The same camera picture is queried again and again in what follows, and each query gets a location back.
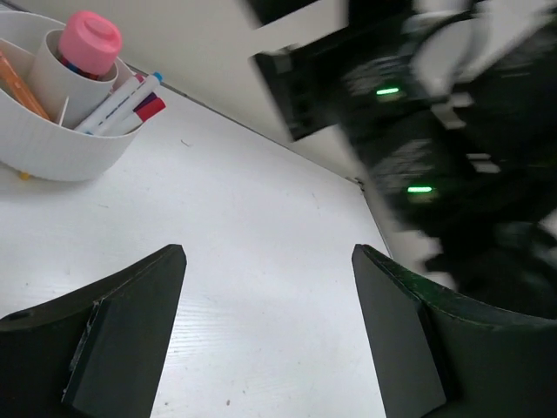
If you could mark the blue capped marker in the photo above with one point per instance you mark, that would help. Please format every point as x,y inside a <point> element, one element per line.
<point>114,109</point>

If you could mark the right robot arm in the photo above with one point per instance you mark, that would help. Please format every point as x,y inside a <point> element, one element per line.
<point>467,158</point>

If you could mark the pink capped marker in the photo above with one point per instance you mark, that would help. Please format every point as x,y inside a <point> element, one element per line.
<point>128,86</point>

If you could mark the red capped marker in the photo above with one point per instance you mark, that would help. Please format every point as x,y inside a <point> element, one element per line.
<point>140,115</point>

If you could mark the white round divided container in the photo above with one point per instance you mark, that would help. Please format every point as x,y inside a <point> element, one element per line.
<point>50,148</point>

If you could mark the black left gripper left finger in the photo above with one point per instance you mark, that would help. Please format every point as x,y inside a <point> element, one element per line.
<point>98,351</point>

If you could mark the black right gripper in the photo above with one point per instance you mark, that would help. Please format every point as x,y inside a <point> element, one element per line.
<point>293,76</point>

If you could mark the pink glue bottle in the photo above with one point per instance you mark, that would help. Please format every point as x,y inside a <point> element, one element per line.
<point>89,44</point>

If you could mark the purple capped marker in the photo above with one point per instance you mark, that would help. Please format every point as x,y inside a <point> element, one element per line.
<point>152,96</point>

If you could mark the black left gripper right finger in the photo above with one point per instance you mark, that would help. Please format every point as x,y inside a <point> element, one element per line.
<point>438,353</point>

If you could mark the orange correction tape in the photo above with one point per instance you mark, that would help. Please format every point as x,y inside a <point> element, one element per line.
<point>20,90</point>

